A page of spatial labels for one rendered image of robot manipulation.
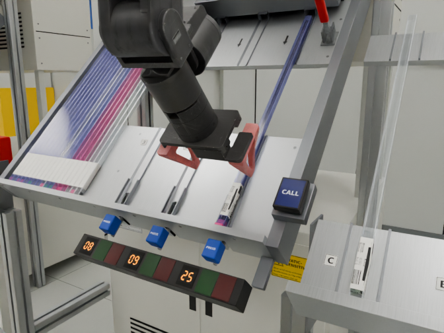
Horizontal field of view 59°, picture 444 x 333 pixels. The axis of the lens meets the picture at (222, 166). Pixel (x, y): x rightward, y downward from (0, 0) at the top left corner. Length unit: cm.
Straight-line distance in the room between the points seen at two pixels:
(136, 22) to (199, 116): 14
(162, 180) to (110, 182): 12
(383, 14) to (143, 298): 100
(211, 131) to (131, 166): 32
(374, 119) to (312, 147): 39
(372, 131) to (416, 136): 145
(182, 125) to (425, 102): 206
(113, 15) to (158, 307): 95
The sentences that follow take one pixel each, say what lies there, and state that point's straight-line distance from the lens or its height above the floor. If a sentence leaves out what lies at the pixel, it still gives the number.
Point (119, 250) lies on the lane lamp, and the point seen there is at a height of 66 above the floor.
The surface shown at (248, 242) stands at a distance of 58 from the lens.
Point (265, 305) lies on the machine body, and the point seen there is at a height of 41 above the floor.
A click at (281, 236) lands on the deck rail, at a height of 73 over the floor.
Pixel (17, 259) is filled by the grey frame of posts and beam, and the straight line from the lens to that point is 112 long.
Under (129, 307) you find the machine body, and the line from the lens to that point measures 133.
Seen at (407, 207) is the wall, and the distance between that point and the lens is 255.
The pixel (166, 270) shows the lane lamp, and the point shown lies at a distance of 64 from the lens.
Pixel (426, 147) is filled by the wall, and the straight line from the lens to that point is 247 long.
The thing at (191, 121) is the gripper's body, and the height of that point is 90.
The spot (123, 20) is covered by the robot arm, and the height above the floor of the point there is 101.
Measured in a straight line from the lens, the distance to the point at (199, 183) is 69.
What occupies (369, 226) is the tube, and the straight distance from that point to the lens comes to 47.
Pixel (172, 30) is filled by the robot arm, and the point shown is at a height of 100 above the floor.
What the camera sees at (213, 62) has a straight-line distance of 91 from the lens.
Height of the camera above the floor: 95
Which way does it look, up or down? 12 degrees down
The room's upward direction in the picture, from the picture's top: straight up
